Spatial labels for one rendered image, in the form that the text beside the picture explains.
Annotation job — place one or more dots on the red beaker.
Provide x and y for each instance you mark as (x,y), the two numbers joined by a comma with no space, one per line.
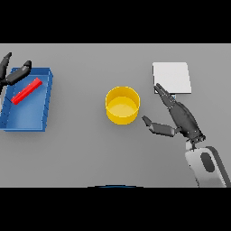
(26,91)

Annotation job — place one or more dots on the yellow bowl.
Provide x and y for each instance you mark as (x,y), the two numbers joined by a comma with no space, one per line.
(122,105)

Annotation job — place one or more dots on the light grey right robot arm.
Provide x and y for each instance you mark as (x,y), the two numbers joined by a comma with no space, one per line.
(207,166)

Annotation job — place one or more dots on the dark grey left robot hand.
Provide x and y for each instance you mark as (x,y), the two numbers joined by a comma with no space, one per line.
(15,76)

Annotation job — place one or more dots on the pale square measuring scale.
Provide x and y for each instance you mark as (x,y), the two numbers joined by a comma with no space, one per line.
(172,77)

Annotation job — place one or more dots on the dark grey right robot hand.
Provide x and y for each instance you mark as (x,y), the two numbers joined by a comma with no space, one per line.
(182,117)

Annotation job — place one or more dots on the blue plastic tray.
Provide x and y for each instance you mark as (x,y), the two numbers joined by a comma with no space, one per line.
(27,103)

